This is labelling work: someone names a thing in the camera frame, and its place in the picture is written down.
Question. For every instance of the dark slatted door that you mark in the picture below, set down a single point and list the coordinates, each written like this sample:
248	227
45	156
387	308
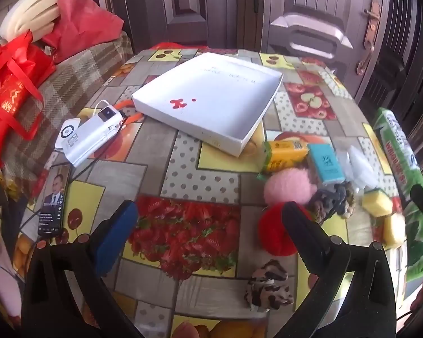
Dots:
409	42

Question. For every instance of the yellow sponge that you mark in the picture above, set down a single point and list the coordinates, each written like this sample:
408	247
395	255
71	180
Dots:
394	230
377	202

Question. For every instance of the red fluffy puff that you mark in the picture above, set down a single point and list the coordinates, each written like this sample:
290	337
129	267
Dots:
271	229

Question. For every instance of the red gold-print carrier bag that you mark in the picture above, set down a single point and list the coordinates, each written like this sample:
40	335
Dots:
10	88

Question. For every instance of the shallow white cardboard box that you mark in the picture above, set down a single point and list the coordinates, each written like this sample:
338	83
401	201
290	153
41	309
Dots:
211	88

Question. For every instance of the teal tissue pack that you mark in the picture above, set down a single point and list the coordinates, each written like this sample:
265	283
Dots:
324	163

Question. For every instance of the pink fluffy puff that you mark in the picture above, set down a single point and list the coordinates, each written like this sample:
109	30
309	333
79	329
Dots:
289	186

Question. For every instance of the fruit print tablecloth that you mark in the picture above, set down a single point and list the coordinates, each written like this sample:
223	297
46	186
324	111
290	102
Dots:
204	183

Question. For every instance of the green gum-pack pillow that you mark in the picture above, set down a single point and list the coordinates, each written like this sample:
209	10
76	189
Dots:
394	141

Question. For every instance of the red plastic bag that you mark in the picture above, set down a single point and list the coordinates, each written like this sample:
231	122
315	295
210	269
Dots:
81	28

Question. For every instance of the yellow tissue pack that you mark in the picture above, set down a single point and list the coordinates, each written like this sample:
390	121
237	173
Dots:
282	155

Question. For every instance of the brown panelled door leaf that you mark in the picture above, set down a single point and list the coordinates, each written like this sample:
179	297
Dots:
183	3

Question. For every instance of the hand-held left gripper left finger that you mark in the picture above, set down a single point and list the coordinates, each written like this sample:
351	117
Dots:
116	232

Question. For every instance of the grey-blue braided scrunchie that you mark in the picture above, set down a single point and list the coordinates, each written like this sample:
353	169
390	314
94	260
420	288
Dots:
331	200

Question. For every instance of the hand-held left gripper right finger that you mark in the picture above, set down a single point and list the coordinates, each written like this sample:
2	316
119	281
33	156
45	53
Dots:
303	232

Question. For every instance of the black smartphone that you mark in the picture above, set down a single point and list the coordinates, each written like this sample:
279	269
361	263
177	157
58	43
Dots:
54	200

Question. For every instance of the leopard print scrunchie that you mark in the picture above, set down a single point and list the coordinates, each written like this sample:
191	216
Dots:
268	288

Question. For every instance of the red shiny bag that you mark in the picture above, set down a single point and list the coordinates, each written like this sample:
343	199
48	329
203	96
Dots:
176	45

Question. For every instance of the white power bank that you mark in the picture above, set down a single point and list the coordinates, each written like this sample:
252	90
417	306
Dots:
91	137

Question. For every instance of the plaid sofa cover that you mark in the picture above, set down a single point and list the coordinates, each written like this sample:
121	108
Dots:
74	74

